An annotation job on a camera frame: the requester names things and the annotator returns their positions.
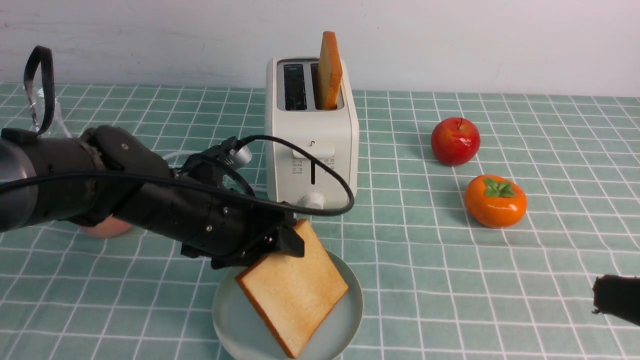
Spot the pink peach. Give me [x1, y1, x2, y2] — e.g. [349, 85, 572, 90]
[78, 216, 132, 239]

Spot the black camera cable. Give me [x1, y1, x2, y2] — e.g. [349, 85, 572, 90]
[0, 135, 355, 217]

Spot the white power cable with plug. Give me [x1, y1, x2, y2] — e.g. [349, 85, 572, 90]
[162, 150, 268, 193]

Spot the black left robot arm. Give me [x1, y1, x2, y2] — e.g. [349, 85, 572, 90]
[1, 125, 306, 270]

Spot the red apple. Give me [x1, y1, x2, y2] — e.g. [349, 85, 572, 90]
[430, 117, 482, 167]

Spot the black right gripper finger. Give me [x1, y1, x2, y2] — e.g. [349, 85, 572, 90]
[592, 275, 640, 326]

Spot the white two-slot toaster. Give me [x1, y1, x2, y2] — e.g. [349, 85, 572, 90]
[264, 57, 360, 210]

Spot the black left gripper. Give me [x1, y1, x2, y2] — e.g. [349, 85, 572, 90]
[178, 150, 306, 270]

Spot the toast slice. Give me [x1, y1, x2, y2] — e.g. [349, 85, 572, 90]
[317, 30, 343, 110]
[235, 219, 349, 359]

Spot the orange persimmon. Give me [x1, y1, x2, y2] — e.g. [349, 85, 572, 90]
[464, 174, 528, 229]

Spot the pale green round plate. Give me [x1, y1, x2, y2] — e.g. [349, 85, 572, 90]
[212, 251, 364, 360]

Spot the green checkered tablecloth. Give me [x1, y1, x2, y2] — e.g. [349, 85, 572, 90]
[0, 90, 640, 360]

